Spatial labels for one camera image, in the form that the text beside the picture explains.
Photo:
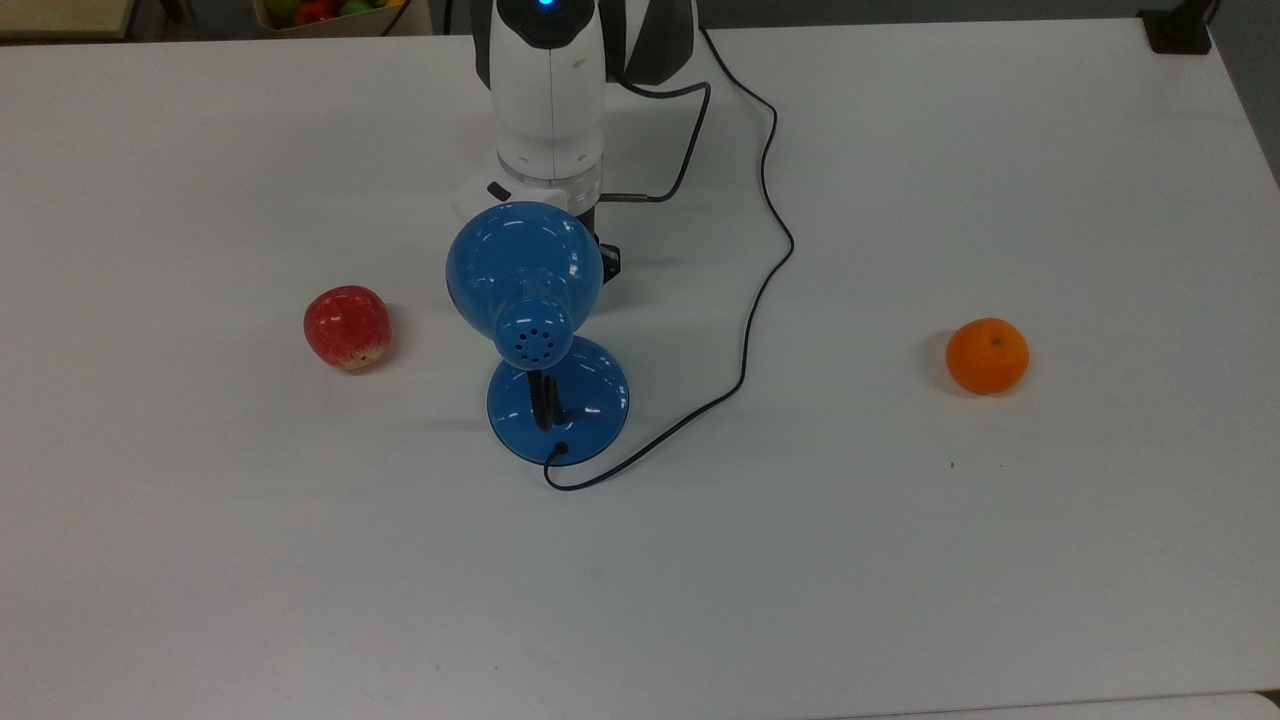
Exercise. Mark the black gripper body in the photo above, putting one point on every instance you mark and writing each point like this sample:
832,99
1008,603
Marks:
586,218

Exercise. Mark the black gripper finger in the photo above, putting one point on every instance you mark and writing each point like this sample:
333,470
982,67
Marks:
608,265

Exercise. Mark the blue gooseneck desk lamp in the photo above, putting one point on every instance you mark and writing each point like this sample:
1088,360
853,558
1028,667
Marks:
520,262

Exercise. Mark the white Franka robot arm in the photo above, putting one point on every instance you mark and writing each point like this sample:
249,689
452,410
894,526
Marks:
548,90

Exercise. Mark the bright red apple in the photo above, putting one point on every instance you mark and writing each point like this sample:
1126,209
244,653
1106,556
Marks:
347,327

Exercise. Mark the cardboard fruit box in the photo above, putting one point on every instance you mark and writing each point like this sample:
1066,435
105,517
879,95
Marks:
340,27

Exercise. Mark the red fruit in box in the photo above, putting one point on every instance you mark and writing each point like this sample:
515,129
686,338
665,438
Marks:
312,12

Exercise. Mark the green fruit in box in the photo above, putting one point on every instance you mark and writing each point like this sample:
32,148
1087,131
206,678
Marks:
280,8

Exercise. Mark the orange mandarin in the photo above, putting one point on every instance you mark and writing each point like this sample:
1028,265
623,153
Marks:
988,356

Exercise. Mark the tan wooden board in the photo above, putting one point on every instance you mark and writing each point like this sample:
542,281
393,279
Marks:
60,15

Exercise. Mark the black clamp block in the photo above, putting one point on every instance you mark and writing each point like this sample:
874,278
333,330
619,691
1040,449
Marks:
1178,30

